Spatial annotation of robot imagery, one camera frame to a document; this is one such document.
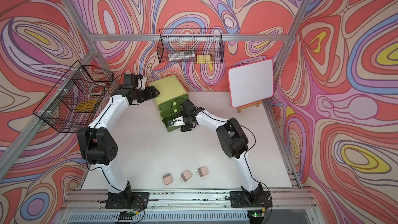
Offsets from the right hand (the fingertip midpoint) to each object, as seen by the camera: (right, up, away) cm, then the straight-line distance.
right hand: (183, 123), depth 98 cm
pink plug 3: (+12, -23, -18) cm, 32 cm away
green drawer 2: (-6, +8, -5) cm, 11 cm away
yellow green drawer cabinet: (-5, +18, -9) cm, 21 cm away
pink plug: (-6, -27, -20) cm, 34 cm away
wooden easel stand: (+50, +13, +9) cm, 53 cm away
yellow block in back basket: (+13, +39, -7) cm, 42 cm away
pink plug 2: (+4, -25, -19) cm, 32 cm away
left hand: (-16, +18, -8) cm, 25 cm away
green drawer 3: (-8, -3, -1) cm, 8 cm away
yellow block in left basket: (-43, +11, -27) cm, 52 cm away
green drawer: (-5, +13, -7) cm, 16 cm away
